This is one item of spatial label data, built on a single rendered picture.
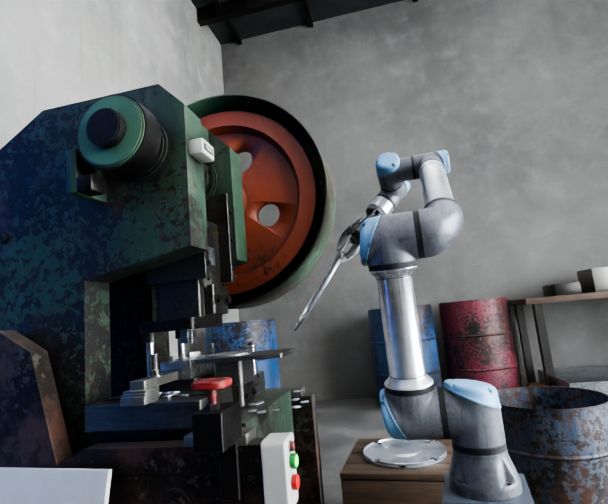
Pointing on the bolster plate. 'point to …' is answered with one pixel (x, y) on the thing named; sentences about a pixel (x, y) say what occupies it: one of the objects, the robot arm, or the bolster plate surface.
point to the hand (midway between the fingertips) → (339, 258)
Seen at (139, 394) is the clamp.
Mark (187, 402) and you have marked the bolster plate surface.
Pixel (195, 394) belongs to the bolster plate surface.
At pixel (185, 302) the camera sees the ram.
